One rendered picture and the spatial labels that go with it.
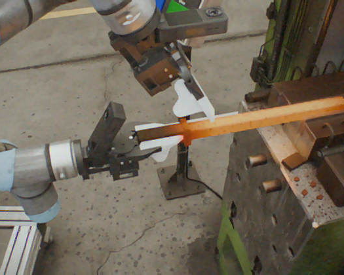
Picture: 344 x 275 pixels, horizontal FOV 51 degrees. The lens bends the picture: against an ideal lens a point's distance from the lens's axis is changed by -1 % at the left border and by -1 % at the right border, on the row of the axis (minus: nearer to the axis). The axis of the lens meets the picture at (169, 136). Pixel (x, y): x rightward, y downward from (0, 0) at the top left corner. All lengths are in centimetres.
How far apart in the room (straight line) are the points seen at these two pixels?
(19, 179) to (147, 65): 32
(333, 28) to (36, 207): 80
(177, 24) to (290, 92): 41
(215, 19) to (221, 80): 194
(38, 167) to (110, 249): 106
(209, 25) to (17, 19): 27
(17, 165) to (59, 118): 160
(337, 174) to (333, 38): 40
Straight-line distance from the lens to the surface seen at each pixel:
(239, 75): 256
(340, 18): 99
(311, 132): 80
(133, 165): 72
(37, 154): 70
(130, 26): 52
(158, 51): 58
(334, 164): 77
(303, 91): 90
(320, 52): 102
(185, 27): 56
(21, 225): 160
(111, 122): 64
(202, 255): 169
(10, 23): 49
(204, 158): 199
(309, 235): 79
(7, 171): 71
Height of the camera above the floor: 153
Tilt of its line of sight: 47 degrees down
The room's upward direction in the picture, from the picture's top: straight up
